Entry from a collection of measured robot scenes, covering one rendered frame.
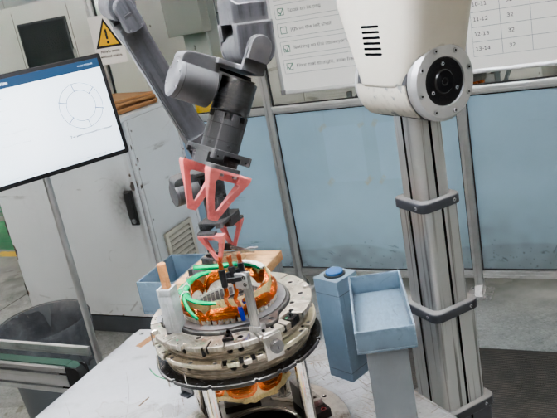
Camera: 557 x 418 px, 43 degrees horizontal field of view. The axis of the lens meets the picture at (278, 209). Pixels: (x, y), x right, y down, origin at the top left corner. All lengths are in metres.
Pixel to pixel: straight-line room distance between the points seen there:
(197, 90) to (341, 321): 0.77
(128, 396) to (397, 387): 0.72
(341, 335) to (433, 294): 0.23
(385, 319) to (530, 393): 1.64
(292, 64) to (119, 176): 1.03
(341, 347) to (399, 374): 0.27
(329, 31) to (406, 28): 2.14
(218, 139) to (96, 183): 2.75
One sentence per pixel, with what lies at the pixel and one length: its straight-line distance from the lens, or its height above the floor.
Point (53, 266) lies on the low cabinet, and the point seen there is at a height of 0.41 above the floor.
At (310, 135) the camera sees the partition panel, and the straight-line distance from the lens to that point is 3.71.
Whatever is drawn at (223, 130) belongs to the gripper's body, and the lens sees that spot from 1.02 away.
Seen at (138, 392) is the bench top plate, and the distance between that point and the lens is 1.85.
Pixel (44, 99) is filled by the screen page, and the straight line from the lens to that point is 2.33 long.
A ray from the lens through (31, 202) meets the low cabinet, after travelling 4.10.
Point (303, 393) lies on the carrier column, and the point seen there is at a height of 0.92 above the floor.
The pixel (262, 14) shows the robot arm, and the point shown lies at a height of 1.63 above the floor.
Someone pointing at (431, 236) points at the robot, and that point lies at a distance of 1.56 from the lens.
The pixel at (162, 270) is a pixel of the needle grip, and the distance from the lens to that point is 1.30.
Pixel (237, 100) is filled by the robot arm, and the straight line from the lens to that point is 1.02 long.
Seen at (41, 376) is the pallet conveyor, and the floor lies 0.72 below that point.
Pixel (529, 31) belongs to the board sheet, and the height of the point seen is 1.28.
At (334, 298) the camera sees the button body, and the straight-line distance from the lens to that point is 1.59.
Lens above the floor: 1.67
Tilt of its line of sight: 17 degrees down
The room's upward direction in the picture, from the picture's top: 11 degrees counter-clockwise
